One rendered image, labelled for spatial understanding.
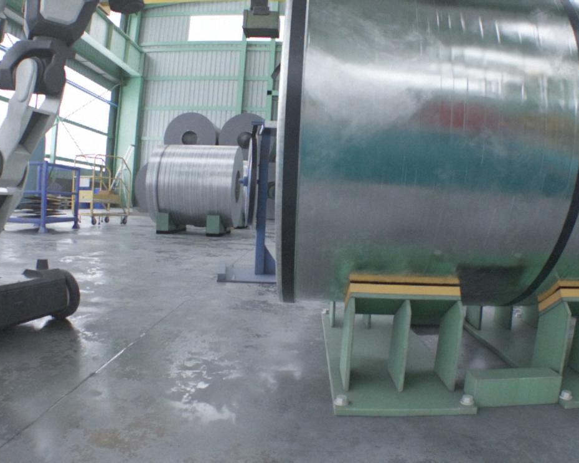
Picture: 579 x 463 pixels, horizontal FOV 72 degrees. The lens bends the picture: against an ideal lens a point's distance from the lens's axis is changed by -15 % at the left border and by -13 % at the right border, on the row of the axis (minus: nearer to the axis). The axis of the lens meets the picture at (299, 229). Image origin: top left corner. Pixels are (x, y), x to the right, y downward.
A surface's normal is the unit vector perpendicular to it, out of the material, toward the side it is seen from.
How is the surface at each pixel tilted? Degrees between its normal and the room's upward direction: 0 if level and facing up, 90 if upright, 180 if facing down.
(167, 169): 71
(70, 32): 141
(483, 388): 90
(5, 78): 113
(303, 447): 0
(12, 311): 90
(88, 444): 0
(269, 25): 92
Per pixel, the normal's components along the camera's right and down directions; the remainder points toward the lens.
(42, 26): 0.28, 0.82
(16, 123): -0.50, 0.32
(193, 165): 0.01, -0.39
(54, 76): 0.96, 0.20
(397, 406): 0.05, -1.00
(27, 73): -0.22, 0.04
